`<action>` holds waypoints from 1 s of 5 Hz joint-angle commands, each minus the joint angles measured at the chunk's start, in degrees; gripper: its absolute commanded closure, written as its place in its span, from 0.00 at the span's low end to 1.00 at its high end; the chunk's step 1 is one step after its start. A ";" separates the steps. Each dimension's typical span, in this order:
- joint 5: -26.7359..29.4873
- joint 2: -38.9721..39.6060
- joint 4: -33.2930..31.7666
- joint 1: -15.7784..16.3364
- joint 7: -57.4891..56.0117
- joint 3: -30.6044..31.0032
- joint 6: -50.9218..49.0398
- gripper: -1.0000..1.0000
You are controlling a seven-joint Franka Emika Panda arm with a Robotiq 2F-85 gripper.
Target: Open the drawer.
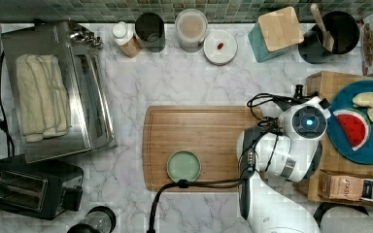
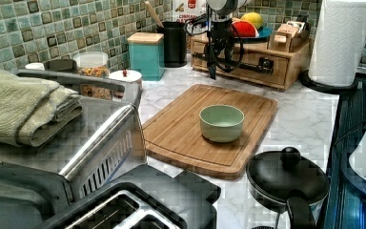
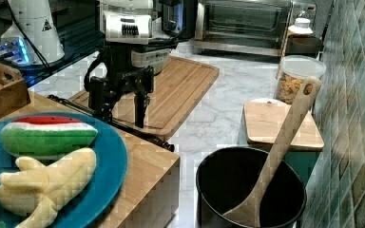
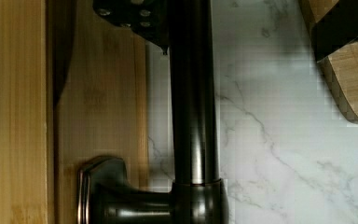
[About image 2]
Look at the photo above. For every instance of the black utensil holder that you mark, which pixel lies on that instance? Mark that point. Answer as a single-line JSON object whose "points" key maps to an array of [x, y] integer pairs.
{"points": [[175, 44]]}

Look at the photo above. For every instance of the black pot with lid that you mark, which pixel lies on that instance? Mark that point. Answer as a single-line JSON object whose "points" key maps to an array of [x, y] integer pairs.
{"points": [[287, 182]]}

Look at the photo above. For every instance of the yellow toy lemon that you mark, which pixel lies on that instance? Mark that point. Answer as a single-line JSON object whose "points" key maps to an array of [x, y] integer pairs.
{"points": [[254, 18]]}

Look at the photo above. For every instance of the folded green towel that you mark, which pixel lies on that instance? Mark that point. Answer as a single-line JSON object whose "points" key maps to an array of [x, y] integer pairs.
{"points": [[33, 110]]}

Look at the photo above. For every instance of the cereal box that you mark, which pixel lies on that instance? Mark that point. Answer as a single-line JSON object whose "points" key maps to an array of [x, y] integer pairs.
{"points": [[182, 10]]}

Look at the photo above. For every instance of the green ceramic bowl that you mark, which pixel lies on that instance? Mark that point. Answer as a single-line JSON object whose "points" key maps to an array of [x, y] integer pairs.
{"points": [[221, 123]]}

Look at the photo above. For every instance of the black paper towel holder base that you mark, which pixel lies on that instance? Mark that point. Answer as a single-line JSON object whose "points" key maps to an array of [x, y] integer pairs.
{"points": [[308, 82]]}

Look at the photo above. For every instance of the black toaster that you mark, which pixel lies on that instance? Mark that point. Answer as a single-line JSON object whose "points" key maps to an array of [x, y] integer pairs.
{"points": [[143, 198]]}

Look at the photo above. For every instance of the black drawer handle bar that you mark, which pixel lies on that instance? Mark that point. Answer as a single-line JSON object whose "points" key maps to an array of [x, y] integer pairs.
{"points": [[264, 65]]}

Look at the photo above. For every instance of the small white cup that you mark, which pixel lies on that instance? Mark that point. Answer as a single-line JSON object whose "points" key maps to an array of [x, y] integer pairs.
{"points": [[35, 66]]}

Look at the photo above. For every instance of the silver toaster oven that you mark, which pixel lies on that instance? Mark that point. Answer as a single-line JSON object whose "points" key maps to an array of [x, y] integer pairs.
{"points": [[103, 143]]}

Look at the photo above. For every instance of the teal canister with wooden lid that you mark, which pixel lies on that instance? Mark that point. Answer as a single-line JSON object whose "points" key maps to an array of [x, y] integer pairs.
{"points": [[146, 51]]}

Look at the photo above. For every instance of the white paper towel roll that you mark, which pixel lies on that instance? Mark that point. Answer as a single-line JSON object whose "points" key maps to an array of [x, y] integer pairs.
{"points": [[339, 41]]}

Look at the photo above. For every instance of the teal plate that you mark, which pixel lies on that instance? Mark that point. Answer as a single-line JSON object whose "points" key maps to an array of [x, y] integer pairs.
{"points": [[263, 35]]}

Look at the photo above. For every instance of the wooden tea bag organizer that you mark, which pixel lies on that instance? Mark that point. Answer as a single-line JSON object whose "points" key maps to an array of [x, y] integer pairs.
{"points": [[289, 36]]}

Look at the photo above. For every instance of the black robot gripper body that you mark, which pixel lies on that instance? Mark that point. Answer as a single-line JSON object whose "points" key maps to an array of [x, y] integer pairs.
{"points": [[222, 34]]}

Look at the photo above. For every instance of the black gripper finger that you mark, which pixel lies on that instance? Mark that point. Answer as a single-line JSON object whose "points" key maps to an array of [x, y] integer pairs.
{"points": [[210, 63], [228, 58]]}

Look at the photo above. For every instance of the clear jar with cereal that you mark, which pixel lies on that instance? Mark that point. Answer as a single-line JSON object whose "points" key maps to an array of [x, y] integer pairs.
{"points": [[93, 64]]}

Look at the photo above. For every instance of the bamboo cutting board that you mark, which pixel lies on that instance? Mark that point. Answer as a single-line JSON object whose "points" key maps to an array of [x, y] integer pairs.
{"points": [[173, 135]]}

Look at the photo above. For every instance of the white lid with red knob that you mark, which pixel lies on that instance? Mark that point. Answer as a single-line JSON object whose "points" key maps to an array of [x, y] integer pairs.
{"points": [[128, 76]]}

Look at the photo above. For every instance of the toy watermelon slice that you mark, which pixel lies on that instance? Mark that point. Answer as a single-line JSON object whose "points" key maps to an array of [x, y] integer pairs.
{"points": [[244, 29]]}

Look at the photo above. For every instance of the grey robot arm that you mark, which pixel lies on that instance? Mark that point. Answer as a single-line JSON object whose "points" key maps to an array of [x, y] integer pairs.
{"points": [[218, 11]]}

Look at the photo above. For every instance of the wooden drawer box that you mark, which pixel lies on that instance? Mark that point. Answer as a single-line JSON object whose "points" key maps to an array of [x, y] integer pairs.
{"points": [[287, 65]]}

